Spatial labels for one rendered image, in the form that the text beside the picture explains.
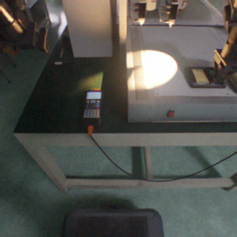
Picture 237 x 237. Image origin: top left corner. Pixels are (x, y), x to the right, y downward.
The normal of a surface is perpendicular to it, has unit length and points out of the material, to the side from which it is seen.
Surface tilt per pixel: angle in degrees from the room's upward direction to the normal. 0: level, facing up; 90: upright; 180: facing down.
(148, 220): 0
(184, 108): 90
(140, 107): 90
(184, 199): 0
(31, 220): 0
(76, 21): 90
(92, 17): 90
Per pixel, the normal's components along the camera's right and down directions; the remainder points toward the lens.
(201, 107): 0.00, 0.76
